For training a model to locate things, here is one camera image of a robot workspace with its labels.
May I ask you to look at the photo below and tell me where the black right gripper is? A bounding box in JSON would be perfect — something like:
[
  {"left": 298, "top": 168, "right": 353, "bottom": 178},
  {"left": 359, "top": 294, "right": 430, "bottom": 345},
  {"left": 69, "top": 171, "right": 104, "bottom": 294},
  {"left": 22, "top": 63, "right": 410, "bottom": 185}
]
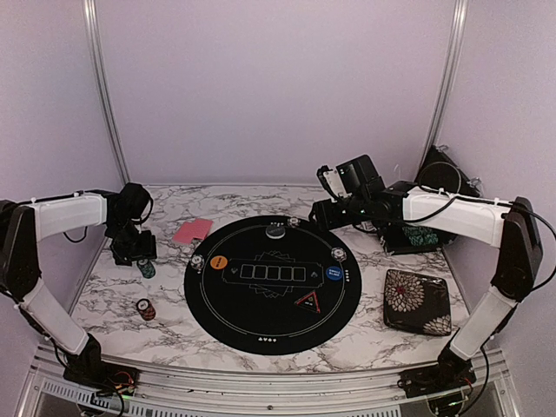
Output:
[{"left": 309, "top": 194, "right": 370, "bottom": 232}]

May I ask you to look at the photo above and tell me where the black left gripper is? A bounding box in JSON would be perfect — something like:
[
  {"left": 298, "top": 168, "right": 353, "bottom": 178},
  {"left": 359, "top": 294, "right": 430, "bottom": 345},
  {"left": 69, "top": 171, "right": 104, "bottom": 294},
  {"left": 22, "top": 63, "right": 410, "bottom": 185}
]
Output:
[{"left": 107, "top": 219, "right": 156, "bottom": 266}]

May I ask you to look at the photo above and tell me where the green poker chip stack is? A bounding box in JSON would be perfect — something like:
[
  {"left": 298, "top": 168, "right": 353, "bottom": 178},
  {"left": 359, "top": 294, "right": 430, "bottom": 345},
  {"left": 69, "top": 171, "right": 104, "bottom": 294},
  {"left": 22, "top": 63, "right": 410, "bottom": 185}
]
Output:
[{"left": 136, "top": 259, "right": 156, "bottom": 279}]

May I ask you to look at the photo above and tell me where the grey chip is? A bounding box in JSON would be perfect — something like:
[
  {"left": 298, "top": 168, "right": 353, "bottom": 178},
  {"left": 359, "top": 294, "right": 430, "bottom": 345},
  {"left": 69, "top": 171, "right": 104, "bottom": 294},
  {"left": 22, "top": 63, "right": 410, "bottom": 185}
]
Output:
[
  {"left": 288, "top": 217, "right": 301, "bottom": 228},
  {"left": 331, "top": 248, "right": 348, "bottom": 262},
  {"left": 189, "top": 255, "right": 205, "bottom": 271}
]

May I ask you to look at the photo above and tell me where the blue small blind button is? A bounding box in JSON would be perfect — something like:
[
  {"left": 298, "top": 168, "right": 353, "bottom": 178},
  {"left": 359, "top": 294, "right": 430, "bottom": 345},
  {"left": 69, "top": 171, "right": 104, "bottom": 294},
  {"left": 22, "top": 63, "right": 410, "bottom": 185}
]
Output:
[{"left": 326, "top": 267, "right": 344, "bottom": 281}]

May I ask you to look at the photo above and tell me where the black dealer button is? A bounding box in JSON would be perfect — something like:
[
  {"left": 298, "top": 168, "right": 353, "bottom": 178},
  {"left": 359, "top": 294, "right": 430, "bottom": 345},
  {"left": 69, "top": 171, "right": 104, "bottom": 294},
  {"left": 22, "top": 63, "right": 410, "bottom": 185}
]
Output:
[{"left": 265, "top": 224, "right": 286, "bottom": 240}]

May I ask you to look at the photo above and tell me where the orange big blind button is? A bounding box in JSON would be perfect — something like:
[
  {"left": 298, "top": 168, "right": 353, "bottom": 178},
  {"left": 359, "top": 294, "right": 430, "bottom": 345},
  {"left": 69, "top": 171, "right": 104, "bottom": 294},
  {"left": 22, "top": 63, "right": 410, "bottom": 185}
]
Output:
[{"left": 209, "top": 255, "right": 228, "bottom": 270}]

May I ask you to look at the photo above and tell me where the red triangle all-in marker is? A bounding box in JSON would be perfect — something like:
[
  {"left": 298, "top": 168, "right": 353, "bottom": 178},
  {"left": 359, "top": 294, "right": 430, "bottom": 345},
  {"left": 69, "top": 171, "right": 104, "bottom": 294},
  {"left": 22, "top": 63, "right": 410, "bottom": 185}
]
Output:
[{"left": 295, "top": 290, "right": 321, "bottom": 314}]

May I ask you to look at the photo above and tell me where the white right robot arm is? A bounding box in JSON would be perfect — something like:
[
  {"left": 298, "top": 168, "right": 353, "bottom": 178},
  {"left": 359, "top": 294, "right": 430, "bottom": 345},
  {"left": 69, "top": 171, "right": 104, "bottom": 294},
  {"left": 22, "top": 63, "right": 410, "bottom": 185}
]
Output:
[{"left": 313, "top": 155, "right": 543, "bottom": 389}]

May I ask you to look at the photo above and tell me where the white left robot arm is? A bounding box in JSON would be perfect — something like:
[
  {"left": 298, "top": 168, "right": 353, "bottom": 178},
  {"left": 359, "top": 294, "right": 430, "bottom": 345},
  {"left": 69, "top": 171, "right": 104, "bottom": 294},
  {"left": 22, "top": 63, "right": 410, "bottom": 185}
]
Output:
[{"left": 1, "top": 182, "right": 156, "bottom": 387}]

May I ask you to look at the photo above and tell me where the red playing card deck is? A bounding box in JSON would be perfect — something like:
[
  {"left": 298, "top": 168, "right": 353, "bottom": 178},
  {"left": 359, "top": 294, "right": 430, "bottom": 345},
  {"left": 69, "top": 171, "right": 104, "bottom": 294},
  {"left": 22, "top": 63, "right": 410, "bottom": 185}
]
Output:
[{"left": 172, "top": 218, "right": 213, "bottom": 245}]

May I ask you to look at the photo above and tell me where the black poker chip case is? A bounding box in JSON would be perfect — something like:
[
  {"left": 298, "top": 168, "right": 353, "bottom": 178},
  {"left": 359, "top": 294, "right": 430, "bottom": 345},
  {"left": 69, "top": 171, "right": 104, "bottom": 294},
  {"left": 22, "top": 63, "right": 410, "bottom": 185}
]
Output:
[{"left": 378, "top": 145, "right": 481, "bottom": 255}]

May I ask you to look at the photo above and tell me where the red poker chip stack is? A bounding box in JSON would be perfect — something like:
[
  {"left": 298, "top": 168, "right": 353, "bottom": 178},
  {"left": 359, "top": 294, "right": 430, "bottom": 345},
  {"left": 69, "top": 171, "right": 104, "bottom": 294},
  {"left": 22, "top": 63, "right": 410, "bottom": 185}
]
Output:
[{"left": 136, "top": 298, "right": 156, "bottom": 321}]

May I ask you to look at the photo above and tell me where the floral patterned pouch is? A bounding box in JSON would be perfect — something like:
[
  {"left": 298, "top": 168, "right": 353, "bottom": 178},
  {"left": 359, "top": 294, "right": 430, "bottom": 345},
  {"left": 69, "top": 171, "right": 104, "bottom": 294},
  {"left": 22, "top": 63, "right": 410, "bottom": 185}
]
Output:
[{"left": 383, "top": 269, "right": 452, "bottom": 337}]

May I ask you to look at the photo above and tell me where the round black poker mat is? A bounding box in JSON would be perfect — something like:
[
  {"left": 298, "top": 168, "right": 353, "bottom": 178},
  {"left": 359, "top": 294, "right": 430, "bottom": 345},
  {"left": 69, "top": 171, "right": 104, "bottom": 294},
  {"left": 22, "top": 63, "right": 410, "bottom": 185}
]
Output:
[{"left": 183, "top": 215, "right": 362, "bottom": 355}]

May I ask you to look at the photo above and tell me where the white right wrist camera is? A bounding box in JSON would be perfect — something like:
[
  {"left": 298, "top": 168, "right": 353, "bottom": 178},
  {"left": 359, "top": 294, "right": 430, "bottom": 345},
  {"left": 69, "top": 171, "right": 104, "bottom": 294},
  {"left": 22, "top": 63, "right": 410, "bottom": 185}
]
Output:
[{"left": 316, "top": 165, "right": 344, "bottom": 201}]

